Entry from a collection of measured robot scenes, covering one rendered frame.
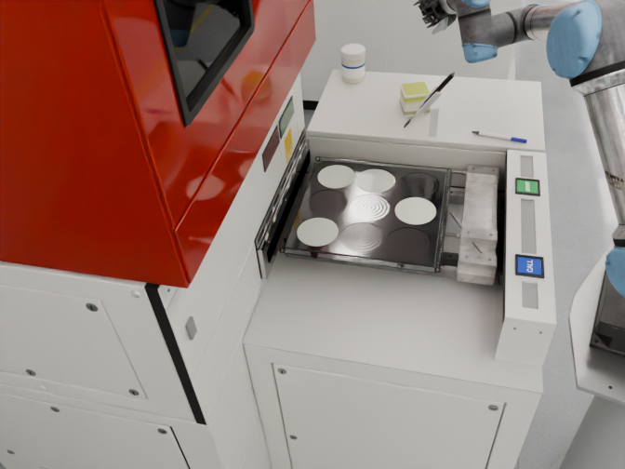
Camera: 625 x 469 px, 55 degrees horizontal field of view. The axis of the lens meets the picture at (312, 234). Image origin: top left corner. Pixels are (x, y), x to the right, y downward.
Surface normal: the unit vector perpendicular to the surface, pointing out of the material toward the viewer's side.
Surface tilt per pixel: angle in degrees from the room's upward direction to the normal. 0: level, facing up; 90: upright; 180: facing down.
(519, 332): 90
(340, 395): 90
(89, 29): 90
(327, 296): 0
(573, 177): 0
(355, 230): 0
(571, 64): 86
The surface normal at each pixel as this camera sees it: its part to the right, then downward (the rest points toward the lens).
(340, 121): -0.07, -0.72
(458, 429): -0.24, 0.68
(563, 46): -0.97, 0.17
